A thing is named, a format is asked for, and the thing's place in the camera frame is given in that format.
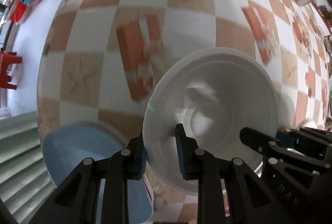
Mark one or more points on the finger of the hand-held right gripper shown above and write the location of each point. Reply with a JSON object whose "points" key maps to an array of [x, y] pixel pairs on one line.
{"points": [[284, 137], [259, 139]]}

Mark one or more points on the pale green ribbed panel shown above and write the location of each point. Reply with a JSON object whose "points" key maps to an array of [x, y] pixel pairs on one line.
{"points": [[20, 156]]}

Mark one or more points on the checkered printed tablecloth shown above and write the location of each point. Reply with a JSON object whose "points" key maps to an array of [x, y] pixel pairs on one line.
{"points": [[90, 32]]}

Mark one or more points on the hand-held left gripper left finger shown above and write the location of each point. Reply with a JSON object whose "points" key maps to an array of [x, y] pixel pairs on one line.
{"points": [[142, 161]]}

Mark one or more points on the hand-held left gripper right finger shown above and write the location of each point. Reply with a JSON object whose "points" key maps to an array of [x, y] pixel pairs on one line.
{"points": [[180, 155]]}

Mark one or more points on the blue square plate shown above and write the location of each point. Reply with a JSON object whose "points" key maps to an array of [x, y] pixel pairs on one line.
{"points": [[77, 143]]}

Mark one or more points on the red plastic stool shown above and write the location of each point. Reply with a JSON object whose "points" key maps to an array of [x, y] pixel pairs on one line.
{"points": [[7, 58]]}

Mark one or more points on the large white bowl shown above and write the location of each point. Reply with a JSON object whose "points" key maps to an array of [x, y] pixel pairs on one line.
{"points": [[220, 78]]}

